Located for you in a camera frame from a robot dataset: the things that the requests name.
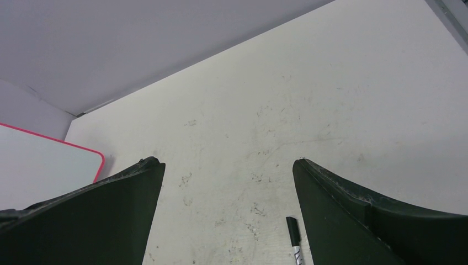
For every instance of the aluminium rail right side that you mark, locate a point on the aluminium rail right side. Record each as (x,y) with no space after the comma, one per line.
(453,14)

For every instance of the black whiteboard marker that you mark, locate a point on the black whiteboard marker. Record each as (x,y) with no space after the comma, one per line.
(295,239)

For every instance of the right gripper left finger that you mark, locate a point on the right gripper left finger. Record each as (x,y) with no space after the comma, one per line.
(107,222)

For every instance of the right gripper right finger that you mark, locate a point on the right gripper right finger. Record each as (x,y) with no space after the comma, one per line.
(347,223)

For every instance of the pink-framed whiteboard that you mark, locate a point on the pink-framed whiteboard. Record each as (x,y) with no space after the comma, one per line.
(35,167)

